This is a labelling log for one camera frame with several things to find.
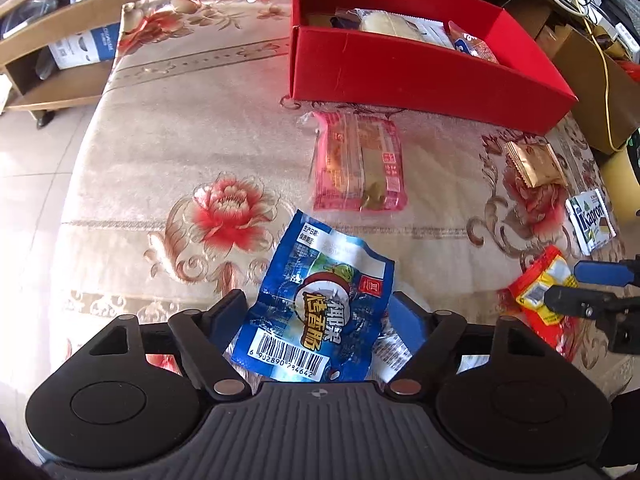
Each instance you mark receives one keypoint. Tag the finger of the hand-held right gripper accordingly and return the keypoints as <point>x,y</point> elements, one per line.
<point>600,271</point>
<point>570,300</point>

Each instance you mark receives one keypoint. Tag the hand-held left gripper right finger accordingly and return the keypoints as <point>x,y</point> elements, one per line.
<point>410,320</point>

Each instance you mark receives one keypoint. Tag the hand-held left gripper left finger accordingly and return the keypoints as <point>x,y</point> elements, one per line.
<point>225,320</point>

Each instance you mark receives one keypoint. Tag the red yellow snack packet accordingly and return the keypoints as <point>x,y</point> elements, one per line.
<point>540,280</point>

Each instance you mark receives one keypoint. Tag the white green wafer packet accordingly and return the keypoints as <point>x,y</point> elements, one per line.
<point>592,220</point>

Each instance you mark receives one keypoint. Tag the white silver snack packet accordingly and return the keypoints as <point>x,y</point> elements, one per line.
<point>474,362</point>

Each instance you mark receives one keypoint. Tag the blue sausage packet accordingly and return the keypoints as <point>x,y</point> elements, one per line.
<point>310,285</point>

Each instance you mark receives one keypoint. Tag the gold foil snack packet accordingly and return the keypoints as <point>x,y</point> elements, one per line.
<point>535,162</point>

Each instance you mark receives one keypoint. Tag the pink clear cake packet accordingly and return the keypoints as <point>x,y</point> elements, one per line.
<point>360,160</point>

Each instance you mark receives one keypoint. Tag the red cardboard box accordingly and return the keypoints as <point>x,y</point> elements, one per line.
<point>400,75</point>

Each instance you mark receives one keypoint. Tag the orange bread packet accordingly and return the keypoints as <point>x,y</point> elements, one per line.
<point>480,50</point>

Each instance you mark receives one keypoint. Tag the clear-wrapped white bun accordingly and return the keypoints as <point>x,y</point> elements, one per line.
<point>390,24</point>

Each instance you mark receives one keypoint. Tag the yellow container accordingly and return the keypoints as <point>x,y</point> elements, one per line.
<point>620,180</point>

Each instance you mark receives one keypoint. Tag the brown cardboard box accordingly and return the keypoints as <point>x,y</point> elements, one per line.
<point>590,90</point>

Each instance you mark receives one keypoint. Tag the beige floral tablecloth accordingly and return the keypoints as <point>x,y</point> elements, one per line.
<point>175,125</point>

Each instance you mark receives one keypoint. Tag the red bag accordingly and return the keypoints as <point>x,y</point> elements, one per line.
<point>630,71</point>

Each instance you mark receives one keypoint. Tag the wooden TV stand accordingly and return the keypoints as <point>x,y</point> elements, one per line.
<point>65,91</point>

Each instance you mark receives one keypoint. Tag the white blue carton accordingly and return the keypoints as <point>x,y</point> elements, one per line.
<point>80,47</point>

